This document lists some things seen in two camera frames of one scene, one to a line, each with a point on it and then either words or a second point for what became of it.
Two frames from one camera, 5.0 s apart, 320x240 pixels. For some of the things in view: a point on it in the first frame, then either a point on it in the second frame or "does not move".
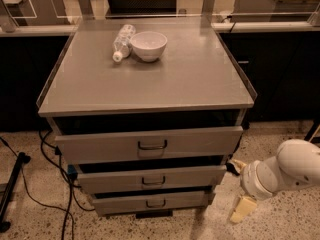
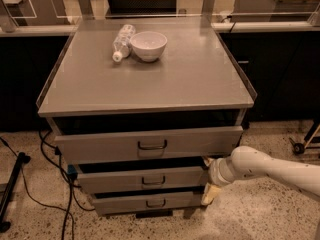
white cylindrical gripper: [249, 179] → [216, 173]
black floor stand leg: [4, 224] does not move
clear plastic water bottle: [121, 44] does not move
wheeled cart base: [313, 133] does not move
